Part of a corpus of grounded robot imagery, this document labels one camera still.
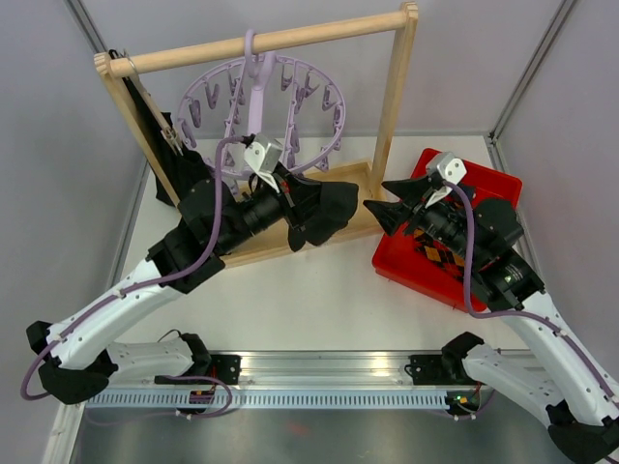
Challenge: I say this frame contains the wooden hanger rack frame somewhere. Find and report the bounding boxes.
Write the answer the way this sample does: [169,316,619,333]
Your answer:
[93,1,419,270]

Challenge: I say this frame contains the argyle patterned sock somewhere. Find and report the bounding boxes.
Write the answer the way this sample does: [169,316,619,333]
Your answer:
[413,229,465,281]

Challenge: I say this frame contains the black hanging clothes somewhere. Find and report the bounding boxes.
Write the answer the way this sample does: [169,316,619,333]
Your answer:
[94,49,213,208]

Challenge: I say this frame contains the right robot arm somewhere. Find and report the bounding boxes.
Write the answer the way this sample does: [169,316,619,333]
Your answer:
[364,175,618,463]

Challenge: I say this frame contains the red plastic bin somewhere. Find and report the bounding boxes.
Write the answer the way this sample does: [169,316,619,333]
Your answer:
[371,160,522,312]

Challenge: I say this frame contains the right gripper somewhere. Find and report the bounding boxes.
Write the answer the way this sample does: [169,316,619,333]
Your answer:
[364,171,484,264]

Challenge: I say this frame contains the purple round clip hanger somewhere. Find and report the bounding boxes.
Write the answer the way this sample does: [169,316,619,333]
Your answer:
[173,29,346,173]

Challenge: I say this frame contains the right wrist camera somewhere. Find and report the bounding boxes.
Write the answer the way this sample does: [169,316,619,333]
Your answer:
[425,152,467,208]

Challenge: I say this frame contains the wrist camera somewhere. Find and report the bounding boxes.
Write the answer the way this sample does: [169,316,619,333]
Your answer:
[244,133,283,192]
[425,152,467,208]

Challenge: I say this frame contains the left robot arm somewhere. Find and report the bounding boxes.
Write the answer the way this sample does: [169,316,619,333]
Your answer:
[21,165,330,405]

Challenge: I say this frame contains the metal clip hanger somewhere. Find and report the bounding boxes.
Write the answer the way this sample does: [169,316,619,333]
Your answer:
[161,126,183,156]

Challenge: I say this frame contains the aluminium mounting rail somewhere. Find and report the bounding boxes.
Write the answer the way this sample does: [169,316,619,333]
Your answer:
[212,350,480,390]

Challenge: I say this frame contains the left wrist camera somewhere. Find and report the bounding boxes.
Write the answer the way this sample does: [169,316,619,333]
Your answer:
[244,133,283,192]

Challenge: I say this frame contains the white slotted cable duct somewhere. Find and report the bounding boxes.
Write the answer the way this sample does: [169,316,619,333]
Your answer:
[86,389,478,411]

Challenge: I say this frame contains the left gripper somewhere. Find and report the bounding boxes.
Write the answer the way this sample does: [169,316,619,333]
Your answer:
[218,161,339,254]

